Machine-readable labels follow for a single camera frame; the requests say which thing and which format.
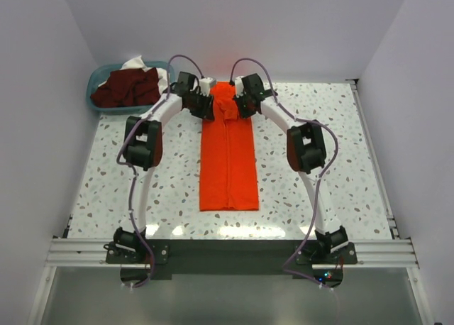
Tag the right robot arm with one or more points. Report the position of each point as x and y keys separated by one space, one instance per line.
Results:
x=311 y=150

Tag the dark red t shirt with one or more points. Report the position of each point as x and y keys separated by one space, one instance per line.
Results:
x=128 y=88

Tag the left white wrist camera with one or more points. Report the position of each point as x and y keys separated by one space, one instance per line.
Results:
x=206 y=84

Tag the white t shirt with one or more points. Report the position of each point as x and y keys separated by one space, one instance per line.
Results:
x=138 y=63

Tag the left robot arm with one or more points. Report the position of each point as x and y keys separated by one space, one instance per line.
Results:
x=143 y=144

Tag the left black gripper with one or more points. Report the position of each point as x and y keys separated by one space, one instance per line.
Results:
x=206 y=111

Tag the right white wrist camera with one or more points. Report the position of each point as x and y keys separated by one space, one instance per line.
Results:
x=239 y=87

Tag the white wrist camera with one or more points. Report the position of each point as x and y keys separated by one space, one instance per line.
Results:
x=239 y=87
x=206 y=84

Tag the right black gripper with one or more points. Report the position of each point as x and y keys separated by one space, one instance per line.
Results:
x=243 y=113

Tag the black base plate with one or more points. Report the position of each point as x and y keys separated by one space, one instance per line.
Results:
x=163 y=259

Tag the teal plastic basket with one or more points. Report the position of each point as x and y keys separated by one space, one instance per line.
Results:
x=103 y=73

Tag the orange t shirt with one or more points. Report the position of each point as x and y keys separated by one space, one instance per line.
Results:
x=228 y=176

